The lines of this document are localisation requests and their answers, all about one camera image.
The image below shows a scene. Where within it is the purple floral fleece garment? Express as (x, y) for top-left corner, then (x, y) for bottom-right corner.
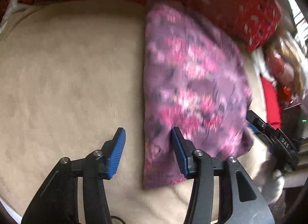
(143, 1), (253, 189)

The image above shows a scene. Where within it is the solid red cloth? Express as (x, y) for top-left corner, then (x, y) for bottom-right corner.
(260, 76), (281, 128)

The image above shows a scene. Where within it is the doll with red dress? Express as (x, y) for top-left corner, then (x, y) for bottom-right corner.
(258, 28), (307, 107)

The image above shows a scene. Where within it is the beige fleece blanket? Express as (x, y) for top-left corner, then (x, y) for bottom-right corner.
(0, 0), (273, 224)

